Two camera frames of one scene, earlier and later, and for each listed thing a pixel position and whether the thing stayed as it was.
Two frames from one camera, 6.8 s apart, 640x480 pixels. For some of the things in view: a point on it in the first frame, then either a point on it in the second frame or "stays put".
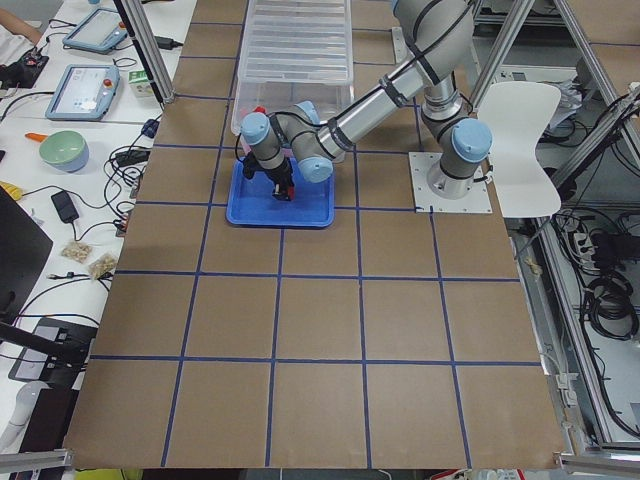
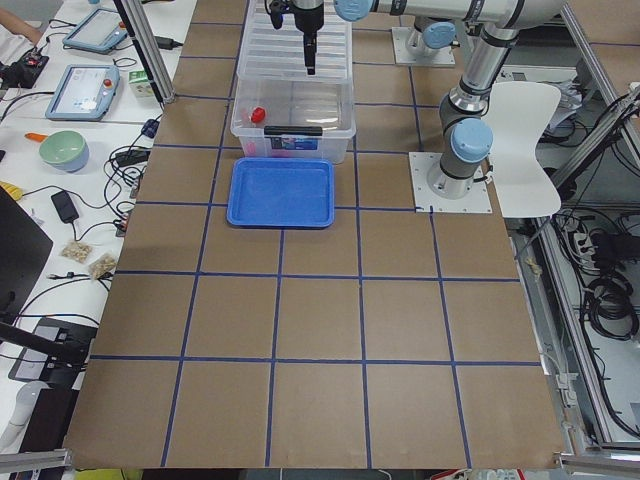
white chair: (517, 114) stays put
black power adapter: (66, 208) stays put
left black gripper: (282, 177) to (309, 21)
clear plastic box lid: (299, 41) stays put
